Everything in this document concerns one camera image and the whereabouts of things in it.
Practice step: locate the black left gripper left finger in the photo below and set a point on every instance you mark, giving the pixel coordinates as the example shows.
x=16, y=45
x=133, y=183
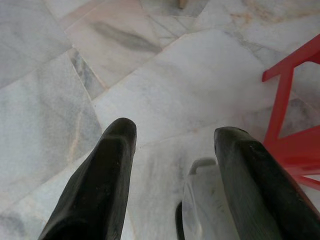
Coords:
x=97, y=190

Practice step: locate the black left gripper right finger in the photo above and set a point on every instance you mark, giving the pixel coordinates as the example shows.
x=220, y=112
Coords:
x=257, y=197

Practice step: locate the silver robot leg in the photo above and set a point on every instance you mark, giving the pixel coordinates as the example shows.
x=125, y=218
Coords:
x=205, y=200

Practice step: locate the red plastic stool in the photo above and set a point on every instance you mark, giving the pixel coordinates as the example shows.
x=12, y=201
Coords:
x=282, y=100

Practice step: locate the tan wooden furniture foot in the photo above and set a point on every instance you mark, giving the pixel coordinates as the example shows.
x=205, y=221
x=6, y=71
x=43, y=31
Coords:
x=183, y=3

